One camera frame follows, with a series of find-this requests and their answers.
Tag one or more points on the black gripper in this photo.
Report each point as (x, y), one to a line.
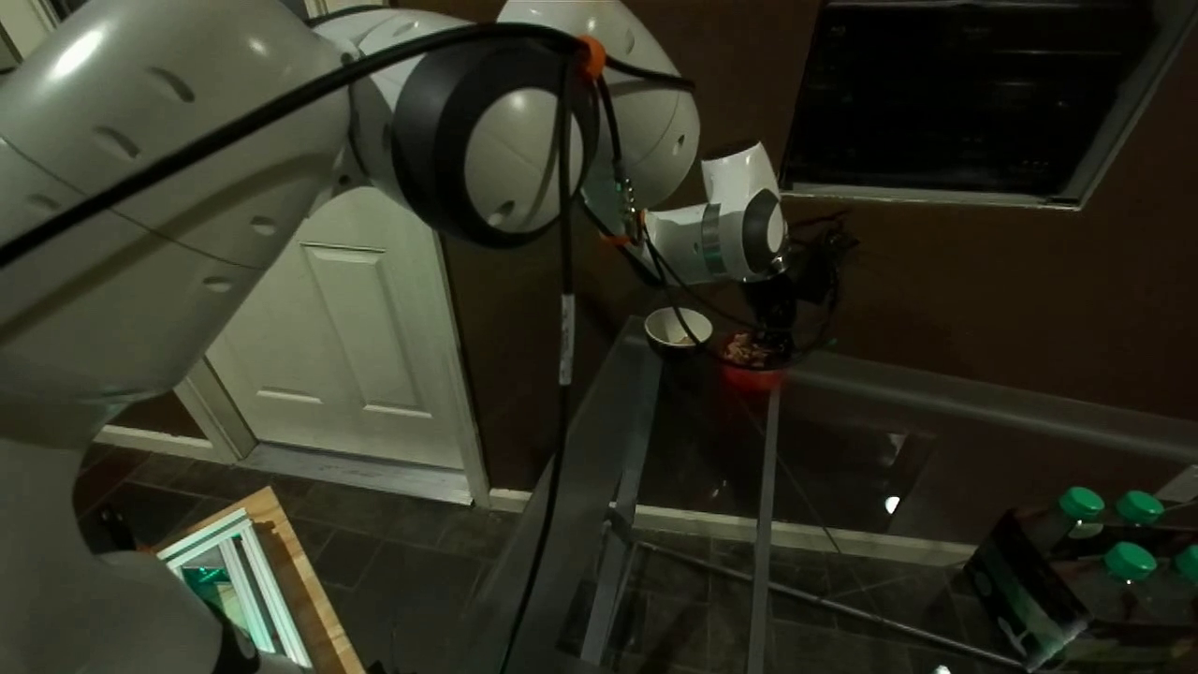
(792, 295)

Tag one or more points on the green-capped bottle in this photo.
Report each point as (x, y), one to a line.
(1189, 564)
(1081, 502)
(1141, 507)
(1127, 561)

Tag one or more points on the black bowl with white inside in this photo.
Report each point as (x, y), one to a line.
(676, 329)

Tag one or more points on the dark window with white frame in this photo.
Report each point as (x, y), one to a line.
(976, 97)

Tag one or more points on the white panel door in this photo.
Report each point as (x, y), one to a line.
(359, 338)

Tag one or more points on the shrink-wrapped bottle pack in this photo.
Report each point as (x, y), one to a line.
(1034, 592)

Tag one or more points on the wooden framed glass cabinet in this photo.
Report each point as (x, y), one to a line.
(268, 585)

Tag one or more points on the red bowl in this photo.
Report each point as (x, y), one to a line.
(752, 371)

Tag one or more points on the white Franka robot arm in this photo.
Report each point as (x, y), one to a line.
(153, 190)

